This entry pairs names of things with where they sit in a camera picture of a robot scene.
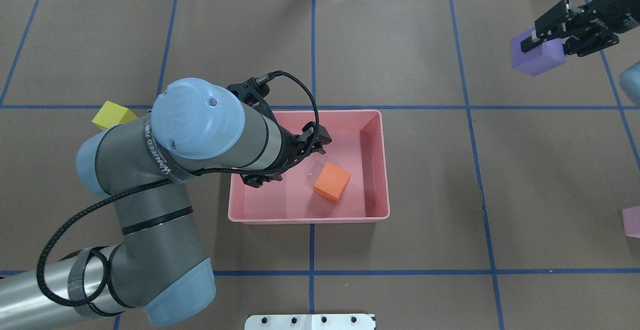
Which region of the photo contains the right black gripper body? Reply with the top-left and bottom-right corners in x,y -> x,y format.
570,0 -> 640,58

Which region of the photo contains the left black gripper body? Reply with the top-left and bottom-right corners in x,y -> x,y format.
227,81 -> 320,171

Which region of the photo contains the purple block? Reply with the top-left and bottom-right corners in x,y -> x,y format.
509,28 -> 566,76

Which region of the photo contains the orange block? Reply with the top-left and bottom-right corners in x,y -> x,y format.
313,163 -> 352,204

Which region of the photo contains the yellow block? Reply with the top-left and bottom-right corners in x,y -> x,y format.
91,101 -> 138,131

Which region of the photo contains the pink block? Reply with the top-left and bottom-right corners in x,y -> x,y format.
621,206 -> 640,239

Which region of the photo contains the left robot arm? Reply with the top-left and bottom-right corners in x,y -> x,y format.
1,71 -> 332,329

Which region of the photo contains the pink plastic bin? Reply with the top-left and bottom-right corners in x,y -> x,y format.
227,110 -> 390,225

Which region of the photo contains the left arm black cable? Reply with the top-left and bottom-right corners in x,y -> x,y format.
36,71 -> 320,306

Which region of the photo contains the white camera stand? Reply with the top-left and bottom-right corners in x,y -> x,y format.
244,313 -> 377,329

